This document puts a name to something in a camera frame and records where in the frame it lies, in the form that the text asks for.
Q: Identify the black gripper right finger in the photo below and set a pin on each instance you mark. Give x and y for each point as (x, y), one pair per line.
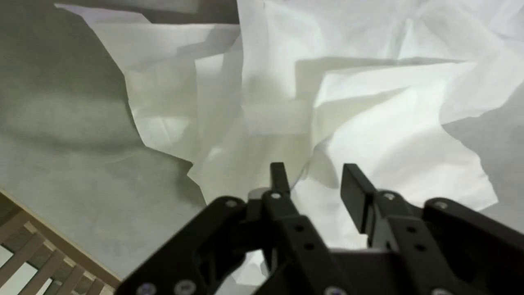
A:
(448, 252)

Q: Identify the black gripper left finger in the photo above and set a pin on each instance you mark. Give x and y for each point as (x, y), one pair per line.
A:
(240, 252)

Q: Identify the wooden slat-back chair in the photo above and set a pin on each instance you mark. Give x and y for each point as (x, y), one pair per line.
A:
(51, 263)

